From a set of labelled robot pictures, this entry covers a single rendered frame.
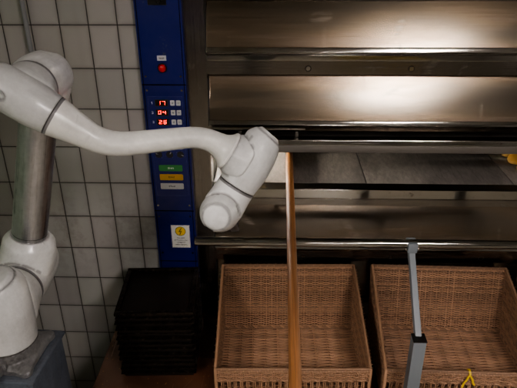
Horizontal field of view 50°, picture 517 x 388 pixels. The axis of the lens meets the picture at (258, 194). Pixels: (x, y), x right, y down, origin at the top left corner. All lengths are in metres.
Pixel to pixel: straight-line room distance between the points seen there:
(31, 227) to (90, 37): 0.72
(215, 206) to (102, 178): 0.95
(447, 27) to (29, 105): 1.35
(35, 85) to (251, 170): 0.54
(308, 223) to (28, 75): 1.26
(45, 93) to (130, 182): 0.91
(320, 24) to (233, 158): 0.75
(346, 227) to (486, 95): 0.71
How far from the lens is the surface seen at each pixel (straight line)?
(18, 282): 1.64
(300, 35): 1.96
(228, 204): 1.36
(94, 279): 2.50
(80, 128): 1.38
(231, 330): 2.37
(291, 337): 1.41
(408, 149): 1.98
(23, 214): 1.70
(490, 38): 2.08
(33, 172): 1.63
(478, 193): 2.30
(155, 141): 1.38
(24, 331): 1.68
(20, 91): 1.38
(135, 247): 2.36
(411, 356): 1.87
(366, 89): 2.05
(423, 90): 2.09
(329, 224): 2.24
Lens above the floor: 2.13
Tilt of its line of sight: 27 degrees down
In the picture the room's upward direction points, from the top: straight up
